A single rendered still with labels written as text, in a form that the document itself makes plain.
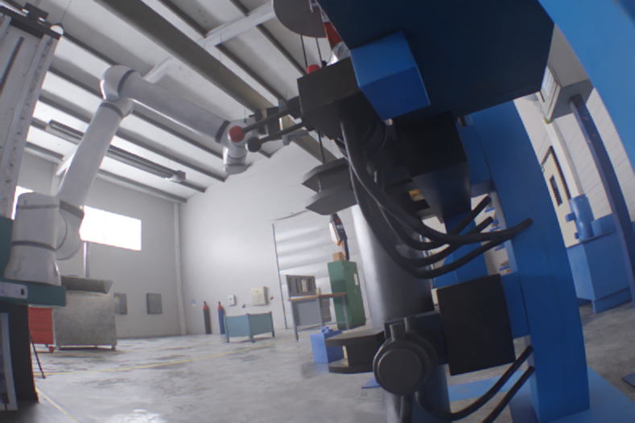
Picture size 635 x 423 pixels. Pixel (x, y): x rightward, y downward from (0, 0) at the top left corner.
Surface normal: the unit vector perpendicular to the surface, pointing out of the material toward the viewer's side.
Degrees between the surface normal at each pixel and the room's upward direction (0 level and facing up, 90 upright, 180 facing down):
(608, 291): 90
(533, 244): 90
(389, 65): 90
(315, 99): 90
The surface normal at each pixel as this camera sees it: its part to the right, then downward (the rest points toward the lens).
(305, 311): -0.44, -0.26
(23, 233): 0.24, -0.39
